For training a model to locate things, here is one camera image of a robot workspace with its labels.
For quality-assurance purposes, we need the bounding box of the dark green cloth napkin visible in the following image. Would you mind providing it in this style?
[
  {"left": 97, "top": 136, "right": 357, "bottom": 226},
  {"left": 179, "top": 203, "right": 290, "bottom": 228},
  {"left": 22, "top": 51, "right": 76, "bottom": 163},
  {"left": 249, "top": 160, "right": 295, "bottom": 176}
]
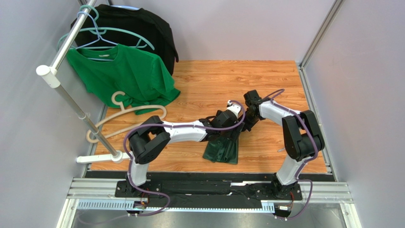
[{"left": 203, "top": 138, "right": 239, "bottom": 164}]

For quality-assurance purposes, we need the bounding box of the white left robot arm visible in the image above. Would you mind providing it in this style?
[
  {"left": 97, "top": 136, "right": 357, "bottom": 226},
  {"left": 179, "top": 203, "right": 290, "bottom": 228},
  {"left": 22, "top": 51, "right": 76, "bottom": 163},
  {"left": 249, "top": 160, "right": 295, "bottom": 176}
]
[{"left": 123, "top": 115, "right": 244, "bottom": 188}]

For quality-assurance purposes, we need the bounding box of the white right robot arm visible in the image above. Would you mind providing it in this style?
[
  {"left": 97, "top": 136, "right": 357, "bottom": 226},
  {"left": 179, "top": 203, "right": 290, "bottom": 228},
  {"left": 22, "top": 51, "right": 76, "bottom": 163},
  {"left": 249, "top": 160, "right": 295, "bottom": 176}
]
[{"left": 244, "top": 97, "right": 325, "bottom": 186}]

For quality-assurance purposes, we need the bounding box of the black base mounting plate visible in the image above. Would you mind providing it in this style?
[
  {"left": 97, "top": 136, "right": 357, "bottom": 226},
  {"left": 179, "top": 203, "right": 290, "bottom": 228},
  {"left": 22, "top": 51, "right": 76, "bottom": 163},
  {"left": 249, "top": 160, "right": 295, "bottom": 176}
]
[{"left": 115, "top": 180, "right": 303, "bottom": 200}]

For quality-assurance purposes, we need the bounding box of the bright green t-shirt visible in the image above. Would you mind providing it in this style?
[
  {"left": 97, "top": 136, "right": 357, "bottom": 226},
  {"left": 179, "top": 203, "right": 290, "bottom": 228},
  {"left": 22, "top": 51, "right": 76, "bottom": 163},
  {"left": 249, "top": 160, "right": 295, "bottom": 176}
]
[{"left": 66, "top": 44, "right": 181, "bottom": 108}]

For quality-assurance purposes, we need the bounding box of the beige plastic hanger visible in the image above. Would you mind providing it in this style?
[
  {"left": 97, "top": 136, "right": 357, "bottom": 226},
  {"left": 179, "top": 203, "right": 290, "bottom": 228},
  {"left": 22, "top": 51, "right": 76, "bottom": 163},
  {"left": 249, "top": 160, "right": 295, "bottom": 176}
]
[{"left": 86, "top": 91, "right": 168, "bottom": 144}]

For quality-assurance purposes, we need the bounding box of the black t-shirt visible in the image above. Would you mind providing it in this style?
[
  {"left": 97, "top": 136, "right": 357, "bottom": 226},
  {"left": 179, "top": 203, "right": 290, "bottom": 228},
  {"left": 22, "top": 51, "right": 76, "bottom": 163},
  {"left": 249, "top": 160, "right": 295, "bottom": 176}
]
[{"left": 77, "top": 4, "right": 179, "bottom": 75}]

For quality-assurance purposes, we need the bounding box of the teal plastic hanger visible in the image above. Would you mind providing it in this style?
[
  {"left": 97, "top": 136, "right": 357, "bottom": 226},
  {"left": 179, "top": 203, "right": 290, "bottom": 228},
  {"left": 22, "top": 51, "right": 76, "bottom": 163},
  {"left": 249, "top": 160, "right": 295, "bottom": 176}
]
[{"left": 58, "top": 4, "right": 155, "bottom": 52}]

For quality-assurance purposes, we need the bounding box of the white metal clothes rack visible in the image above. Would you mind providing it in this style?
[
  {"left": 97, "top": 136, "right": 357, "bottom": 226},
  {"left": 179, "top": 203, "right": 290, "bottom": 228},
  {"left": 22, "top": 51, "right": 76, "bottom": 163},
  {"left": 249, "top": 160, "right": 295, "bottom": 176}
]
[{"left": 36, "top": 0, "right": 134, "bottom": 164}]

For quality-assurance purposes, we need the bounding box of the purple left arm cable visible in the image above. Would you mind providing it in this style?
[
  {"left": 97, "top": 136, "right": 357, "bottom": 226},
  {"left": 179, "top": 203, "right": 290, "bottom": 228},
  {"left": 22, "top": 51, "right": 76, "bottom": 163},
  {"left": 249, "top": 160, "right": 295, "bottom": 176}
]
[{"left": 123, "top": 100, "right": 247, "bottom": 217}]

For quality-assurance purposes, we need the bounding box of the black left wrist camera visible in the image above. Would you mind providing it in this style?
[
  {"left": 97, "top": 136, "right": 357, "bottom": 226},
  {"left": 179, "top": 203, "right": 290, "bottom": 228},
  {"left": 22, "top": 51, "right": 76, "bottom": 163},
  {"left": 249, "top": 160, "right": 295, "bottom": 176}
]
[{"left": 211, "top": 110, "right": 238, "bottom": 128}]

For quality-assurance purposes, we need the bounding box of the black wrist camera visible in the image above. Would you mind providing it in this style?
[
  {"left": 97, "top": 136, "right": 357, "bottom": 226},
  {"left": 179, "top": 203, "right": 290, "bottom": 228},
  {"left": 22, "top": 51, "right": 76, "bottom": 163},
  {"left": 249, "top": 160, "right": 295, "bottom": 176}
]
[
  {"left": 211, "top": 110, "right": 238, "bottom": 128},
  {"left": 243, "top": 90, "right": 262, "bottom": 107}
]

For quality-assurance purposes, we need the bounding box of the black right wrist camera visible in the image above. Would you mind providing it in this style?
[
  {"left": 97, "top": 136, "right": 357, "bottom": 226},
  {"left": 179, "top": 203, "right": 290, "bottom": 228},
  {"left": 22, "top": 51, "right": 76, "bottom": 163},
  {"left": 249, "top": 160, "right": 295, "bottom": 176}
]
[{"left": 243, "top": 90, "right": 262, "bottom": 107}]

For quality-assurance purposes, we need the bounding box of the light blue wire hanger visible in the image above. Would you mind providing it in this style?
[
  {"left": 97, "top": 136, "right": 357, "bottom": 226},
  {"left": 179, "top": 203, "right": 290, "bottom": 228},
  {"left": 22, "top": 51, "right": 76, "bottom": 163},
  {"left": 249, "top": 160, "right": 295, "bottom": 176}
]
[{"left": 75, "top": 11, "right": 117, "bottom": 50}]

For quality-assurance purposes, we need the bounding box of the aluminium frame rail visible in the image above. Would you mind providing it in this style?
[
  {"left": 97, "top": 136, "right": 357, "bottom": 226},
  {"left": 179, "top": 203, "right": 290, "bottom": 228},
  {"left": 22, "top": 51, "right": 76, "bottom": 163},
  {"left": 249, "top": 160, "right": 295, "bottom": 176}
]
[{"left": 67, "top": 178, "right": 353, "bottom": 213}]

